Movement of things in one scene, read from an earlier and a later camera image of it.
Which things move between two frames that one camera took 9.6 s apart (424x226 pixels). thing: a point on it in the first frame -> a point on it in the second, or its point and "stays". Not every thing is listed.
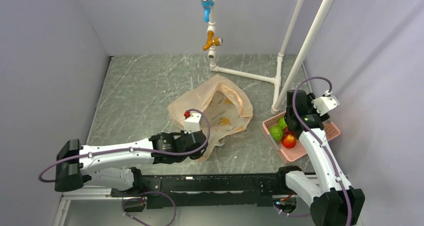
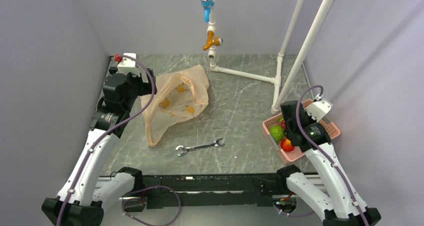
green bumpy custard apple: (276, 132) stays
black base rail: (190, 190) stays
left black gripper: (199, 154) -> (145, 87)
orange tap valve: (211, 40) stays
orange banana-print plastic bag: (228, 108) -> (182, 95)
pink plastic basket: (330, 131) stays
